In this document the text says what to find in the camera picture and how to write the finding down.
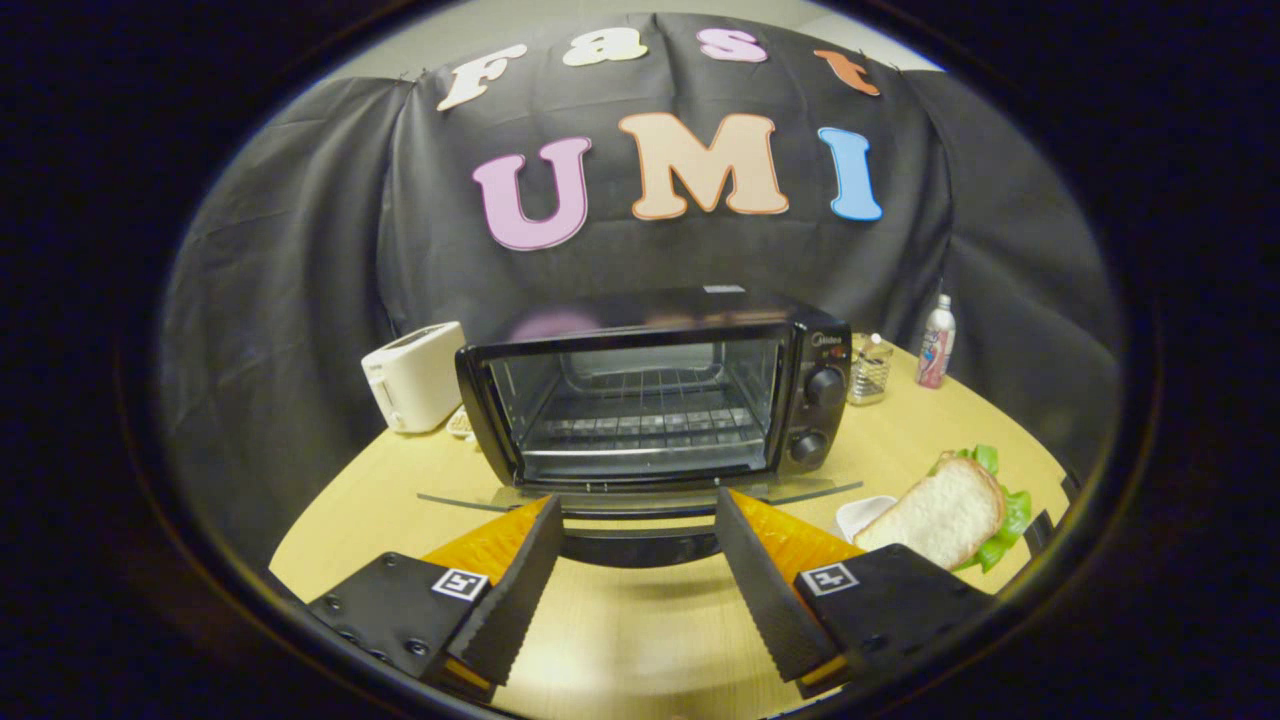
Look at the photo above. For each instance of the silver and pink spray bottle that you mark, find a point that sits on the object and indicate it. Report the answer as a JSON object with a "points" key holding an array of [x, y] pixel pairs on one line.
{"points": [[936, 345]]}

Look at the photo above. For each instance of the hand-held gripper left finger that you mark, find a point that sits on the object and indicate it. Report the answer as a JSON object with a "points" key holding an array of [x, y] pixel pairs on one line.
{"points": [[515, 590]]}

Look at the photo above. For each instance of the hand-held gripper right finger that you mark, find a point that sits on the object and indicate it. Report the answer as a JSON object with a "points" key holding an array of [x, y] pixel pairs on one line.
{"points": [[765, 590]]}

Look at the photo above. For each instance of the lettuce sandwich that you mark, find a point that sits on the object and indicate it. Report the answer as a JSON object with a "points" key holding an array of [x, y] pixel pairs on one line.
{"points": [[940, 515]]}

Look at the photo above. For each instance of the black backdrop cloth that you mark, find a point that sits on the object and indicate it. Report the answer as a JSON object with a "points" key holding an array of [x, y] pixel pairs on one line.
{"points": [[300, 280]]}

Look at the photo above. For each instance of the white plastic tray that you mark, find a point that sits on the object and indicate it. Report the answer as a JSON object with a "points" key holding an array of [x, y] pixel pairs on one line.
{"points": [[860, 515]]}

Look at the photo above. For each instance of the clear plastic container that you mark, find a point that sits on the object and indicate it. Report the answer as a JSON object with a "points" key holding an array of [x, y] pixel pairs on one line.
{"points": [[870, 372]]}

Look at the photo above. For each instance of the white bread toaster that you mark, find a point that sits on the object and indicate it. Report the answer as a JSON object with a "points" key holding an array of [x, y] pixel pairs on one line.
{"points": [[415, 380]]}

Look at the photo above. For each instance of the black toaster oven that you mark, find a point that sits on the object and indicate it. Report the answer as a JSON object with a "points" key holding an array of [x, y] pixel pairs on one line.
{"points": [[820, 340]]}

